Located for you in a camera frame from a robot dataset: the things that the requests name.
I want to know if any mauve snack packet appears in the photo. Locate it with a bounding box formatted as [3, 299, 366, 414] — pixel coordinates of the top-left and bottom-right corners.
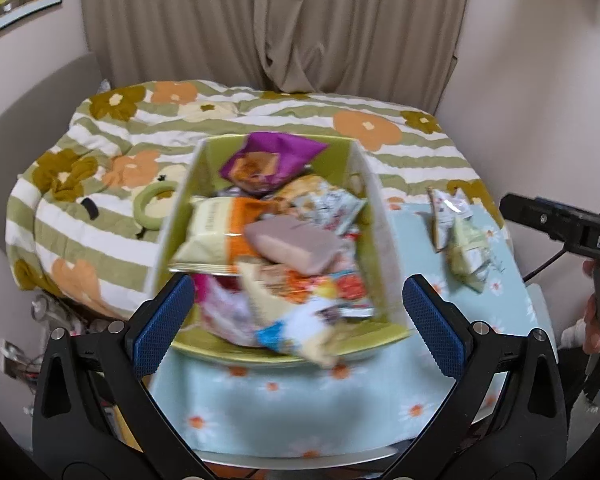
[242, 215, 347, 277]

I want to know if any person's right hand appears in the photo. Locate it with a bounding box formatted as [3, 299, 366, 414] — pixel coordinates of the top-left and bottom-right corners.
[581, 259, 600, 357]

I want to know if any beige curtain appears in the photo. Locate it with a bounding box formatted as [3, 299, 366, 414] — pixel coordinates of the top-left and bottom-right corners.
[80, 0, 473, 116]

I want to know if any orange cream snack packet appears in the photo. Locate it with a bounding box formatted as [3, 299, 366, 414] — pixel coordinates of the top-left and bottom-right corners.
[170, 195, 281, 277]

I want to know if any green ring toy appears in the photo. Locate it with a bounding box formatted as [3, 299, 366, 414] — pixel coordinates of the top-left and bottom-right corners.
[132, 180, 179, 233]

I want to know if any white grey snack packet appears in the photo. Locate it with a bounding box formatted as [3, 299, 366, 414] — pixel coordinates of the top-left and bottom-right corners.
[426, 186, 475, 253]

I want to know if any silver metal object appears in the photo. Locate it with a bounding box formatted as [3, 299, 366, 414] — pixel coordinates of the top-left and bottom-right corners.
[30, 294, 81, 333]

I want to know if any red white chip bag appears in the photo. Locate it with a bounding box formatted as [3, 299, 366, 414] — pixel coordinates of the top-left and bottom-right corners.
[240, 259, 381, 367]

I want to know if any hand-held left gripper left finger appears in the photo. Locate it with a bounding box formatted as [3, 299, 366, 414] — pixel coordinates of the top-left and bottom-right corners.
[32, 274, 216, 480]

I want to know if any yellow-green cardboard box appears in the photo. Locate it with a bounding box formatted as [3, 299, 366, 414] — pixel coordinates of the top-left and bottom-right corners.
[147, 134, 416, 367]

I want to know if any small white cloth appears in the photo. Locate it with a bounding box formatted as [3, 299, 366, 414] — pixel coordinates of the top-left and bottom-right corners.
[560, 322, 589, 349]

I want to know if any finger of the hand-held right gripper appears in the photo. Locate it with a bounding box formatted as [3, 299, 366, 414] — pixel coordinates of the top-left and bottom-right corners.
[499, 192, 584, 252]

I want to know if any light blue floral tablecloth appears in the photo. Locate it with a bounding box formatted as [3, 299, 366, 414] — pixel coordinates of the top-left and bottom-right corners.
[147, 195, 531, 461]

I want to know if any green white snack packet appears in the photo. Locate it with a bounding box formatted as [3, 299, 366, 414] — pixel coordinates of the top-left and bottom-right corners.
[449, 214, 492, 294]

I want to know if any purple snack bag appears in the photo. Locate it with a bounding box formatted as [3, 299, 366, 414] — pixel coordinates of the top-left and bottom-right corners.
[219, 131, 329, 196]

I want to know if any floral striped blanket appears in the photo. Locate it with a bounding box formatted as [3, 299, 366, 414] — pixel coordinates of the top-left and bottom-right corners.
[5, 79, 506, 321]

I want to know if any grey white snack bag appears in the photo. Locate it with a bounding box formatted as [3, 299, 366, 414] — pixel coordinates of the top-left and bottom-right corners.
[275, 176, 368, 236]

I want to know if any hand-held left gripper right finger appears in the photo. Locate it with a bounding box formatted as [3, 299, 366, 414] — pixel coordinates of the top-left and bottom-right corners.
[380, 274, 569, 480]

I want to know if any black cable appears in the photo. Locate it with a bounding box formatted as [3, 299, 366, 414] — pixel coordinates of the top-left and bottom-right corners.
[522, 180, 600, 283]

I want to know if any large pink snack bag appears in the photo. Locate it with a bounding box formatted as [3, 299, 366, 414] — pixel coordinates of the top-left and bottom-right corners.
[197, 275, 261, 346]

